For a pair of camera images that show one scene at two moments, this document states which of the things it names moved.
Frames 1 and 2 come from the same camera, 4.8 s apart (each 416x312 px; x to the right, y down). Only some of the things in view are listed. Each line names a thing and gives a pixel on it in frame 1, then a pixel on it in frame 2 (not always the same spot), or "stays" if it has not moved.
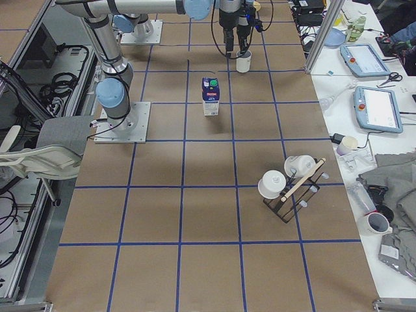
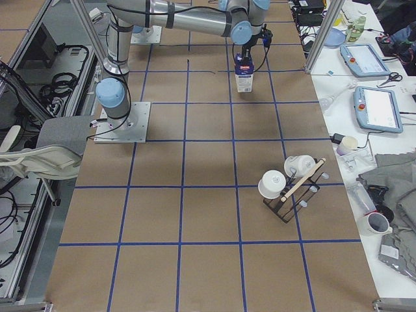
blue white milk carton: [210, 95] → [244, 74]
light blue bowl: [335, 38] stays
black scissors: [394, 77] stays
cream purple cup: [347, 143] stays
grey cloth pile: [396, 171] stays
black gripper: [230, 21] → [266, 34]
